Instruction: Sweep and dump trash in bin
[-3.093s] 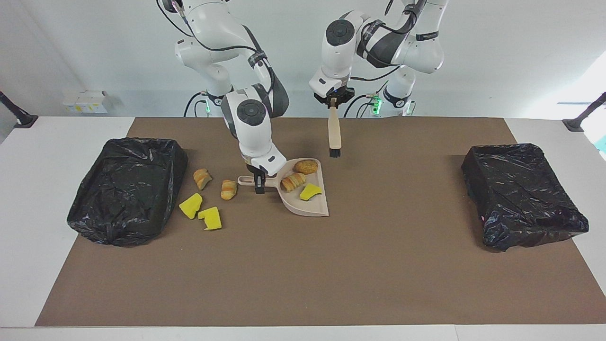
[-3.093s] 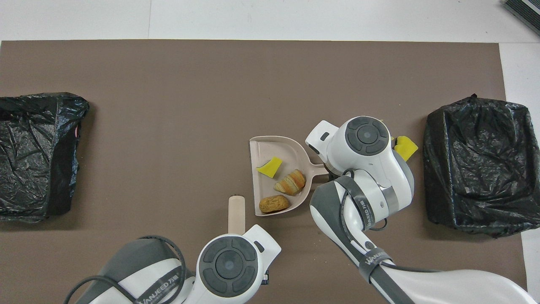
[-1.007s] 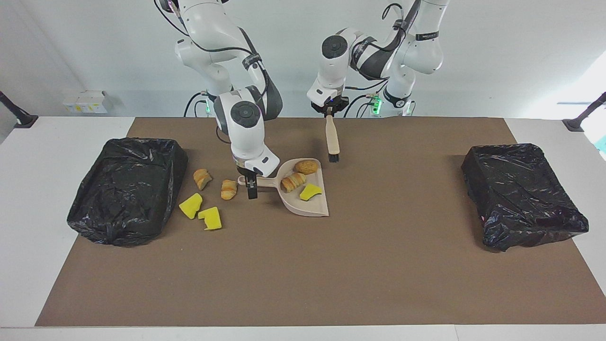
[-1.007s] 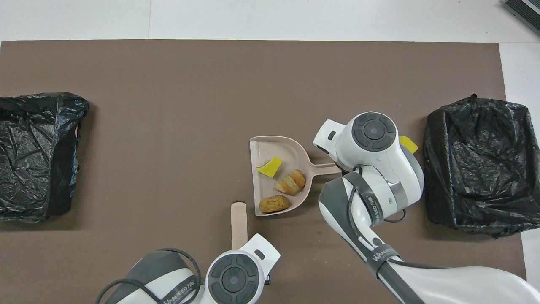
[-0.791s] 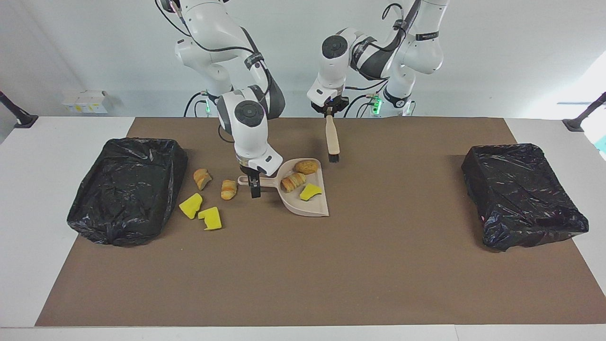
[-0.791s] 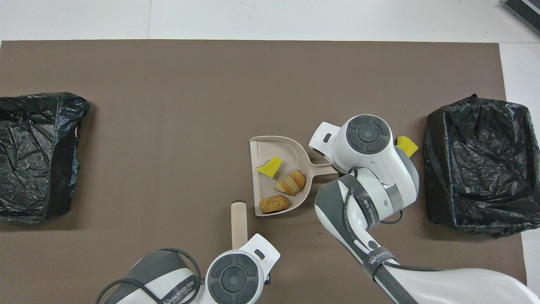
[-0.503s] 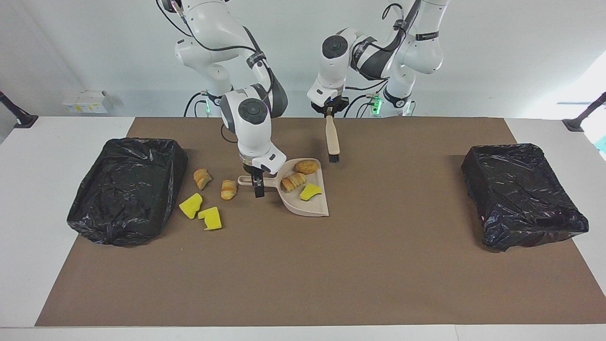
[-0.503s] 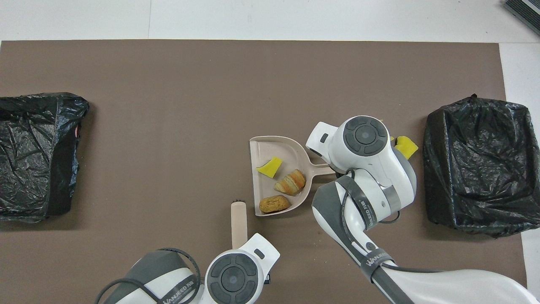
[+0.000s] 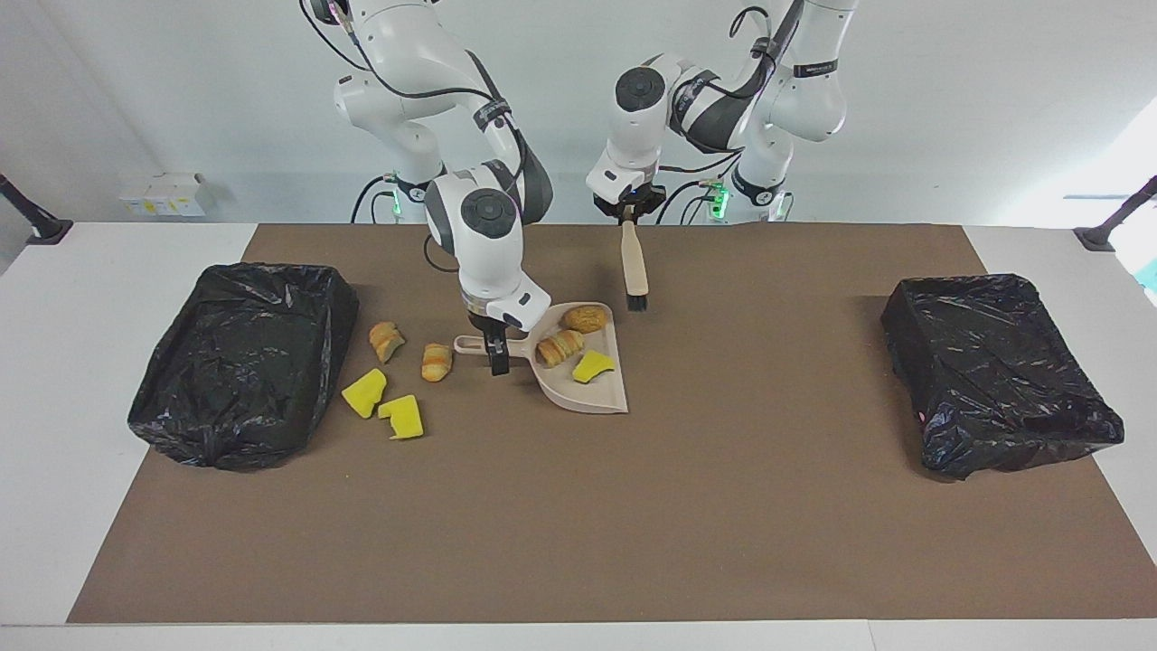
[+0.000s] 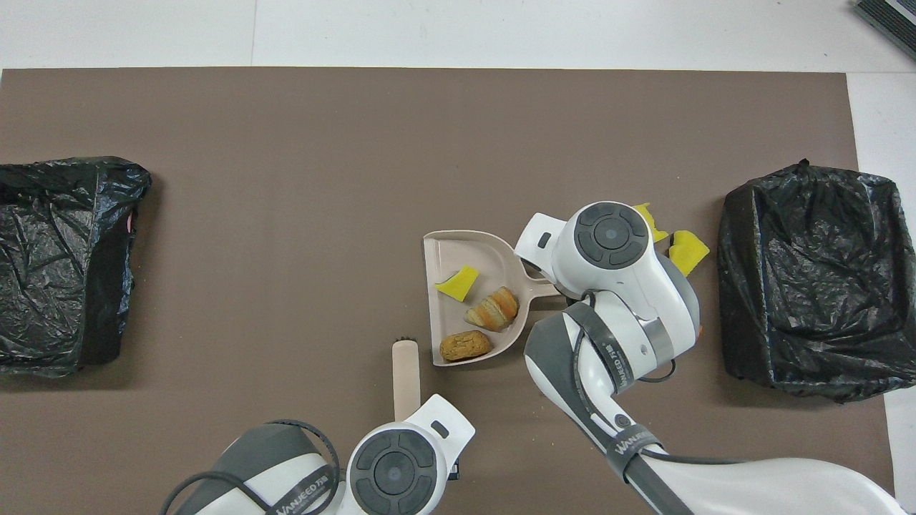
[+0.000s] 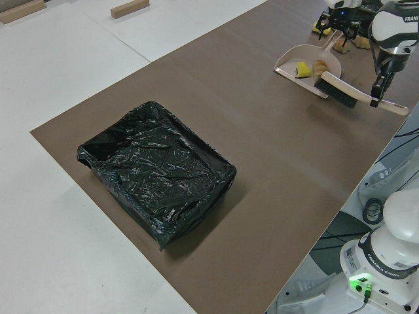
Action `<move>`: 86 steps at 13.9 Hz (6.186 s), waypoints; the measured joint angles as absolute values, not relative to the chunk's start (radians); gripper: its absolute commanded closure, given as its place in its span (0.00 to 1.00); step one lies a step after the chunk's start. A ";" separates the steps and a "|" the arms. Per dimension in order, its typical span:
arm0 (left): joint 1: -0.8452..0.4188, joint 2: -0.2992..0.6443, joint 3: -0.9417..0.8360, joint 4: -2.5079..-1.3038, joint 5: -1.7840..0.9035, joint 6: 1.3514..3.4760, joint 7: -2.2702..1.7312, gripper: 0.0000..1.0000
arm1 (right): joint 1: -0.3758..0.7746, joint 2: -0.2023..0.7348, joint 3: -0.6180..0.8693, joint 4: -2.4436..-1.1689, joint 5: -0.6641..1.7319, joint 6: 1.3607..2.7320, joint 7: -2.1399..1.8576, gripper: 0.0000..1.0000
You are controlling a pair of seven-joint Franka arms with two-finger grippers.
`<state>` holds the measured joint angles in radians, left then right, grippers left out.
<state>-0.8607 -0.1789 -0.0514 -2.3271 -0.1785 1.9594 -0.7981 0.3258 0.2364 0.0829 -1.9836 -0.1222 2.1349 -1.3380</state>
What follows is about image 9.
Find pale crusty bread chunk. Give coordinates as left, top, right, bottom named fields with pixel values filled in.
left=536, top=329, right=587, bottom=369

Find beige plastic dustpan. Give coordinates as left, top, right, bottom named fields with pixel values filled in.
left=453, top=302, right=630, bottom=415

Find black camera stand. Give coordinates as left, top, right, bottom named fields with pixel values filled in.
left=0, top=172, right=74, bottom=246
left=1074, top=175, right=1157, bottom=252

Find white wall socket box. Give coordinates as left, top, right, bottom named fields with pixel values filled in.
left=118, top=173, right=207, bottom=218

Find brown table mat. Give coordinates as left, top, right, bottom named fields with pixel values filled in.
left=66, top=223, right=1157, bottom=625

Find black base cable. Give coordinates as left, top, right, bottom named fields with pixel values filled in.
left=351, top=175, right=399, bottom=224
left=655, top=145, right=744, bottom=225

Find beige hand brush black bristles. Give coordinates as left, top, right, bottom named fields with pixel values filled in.
left=620, top=217, right=649, bottom=312

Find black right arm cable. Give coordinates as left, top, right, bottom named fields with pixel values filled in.
left=298, top=0, right=543, bottom=272

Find bin lined with black bag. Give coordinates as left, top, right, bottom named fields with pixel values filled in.
left=127, top=262, right=361, bottom=471
left=880, top=273, right=1126, bottom=481

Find yellow sponge piece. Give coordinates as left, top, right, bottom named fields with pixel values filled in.
left=377, top=394, right=425, bottom=441
left=341, top=367, right=389, bottom=420

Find yellow sponge with green backing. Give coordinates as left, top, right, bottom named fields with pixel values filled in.
left=571, top=350, right=616, bottom=385

